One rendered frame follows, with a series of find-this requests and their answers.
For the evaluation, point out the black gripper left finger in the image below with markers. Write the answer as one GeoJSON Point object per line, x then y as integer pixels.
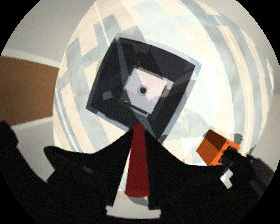
{"type": "Point", "coordinates": [102, 169]}

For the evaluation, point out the white square plate with hole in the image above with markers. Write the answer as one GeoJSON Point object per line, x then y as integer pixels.
{"type": "Point", "coordinates": [134, 95]}

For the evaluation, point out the dark red peg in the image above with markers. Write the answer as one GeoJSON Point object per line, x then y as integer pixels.
{"type": "Point", "coordinates": [137, 175]}

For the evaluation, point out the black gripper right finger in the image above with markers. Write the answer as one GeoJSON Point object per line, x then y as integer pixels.
{"type": "Point", "coordinates": [167, 175]}

